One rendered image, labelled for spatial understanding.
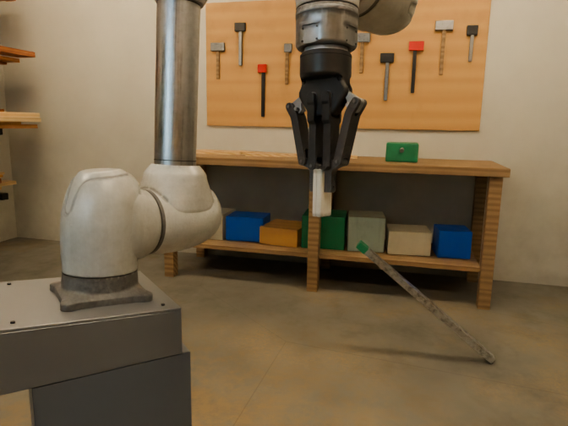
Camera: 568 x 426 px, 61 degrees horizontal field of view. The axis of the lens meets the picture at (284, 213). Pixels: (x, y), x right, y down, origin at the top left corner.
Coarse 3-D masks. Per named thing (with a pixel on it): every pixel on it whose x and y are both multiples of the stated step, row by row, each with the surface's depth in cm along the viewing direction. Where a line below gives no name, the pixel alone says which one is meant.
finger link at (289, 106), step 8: (288, 104) 73; (288, 112) 73; (296, 112) 72; (296, 120) 72; (304, 120) 73; (296, 128) 72; (304, 128) 73; (296, 136) 72; (304, 136) 73; (296, 144) 72; (304, 144) 72; (304, 152) 72; (304, 160) 72
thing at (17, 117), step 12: (0, 0) 384; (12, 0) 383; (0, 48) 347; (12, 48) 358; (0, 60) 377; (12, 60) 382; (0, 120) 348; (12, 120) 358; (24, 120) 369; (36, 120) 382; (0, 132) 366; (0, 180) 376; (12, 180) 397
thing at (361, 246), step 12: (372, 252) 226; (384, 264) 224; (396, 276) 224; (408, 288) 224; (420, 300) 224; (432, 312) 224; (444, 312) 227; (456, 324) 225; (468, 336) 222; (480, 348) 222; (492, 360) 222
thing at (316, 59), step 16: (320, 48) 66; (304, 64) 68; (320, 64) 66; (336, 64) 66; (304, 80) 71; (320, 80) 69; (336, 80) 67; (304, 96) 71; (320, 96) 69; (336, 96) 68; (320, 112) 69; (336, 112) 69
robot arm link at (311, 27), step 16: (304, 16) 66; (320, 16) 65; (336, 16) 65; (352, 16) 66; (304, 32) 67; (320, 32) 65; (336, 32) 65; (352, 32) 67; (304, 48) 69; (336, 48) 67; (352, 48) 69
